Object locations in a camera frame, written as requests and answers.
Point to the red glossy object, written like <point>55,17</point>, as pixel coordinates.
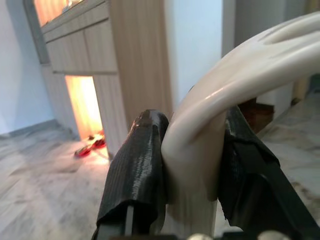
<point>86,151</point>

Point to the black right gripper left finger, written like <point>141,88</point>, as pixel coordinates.
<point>135,170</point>

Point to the tall wood wall cabinet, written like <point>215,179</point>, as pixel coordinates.
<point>140,62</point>

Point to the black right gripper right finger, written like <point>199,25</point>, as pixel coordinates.
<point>252,187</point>

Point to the dark wood stair step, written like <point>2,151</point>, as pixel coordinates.
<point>261,115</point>

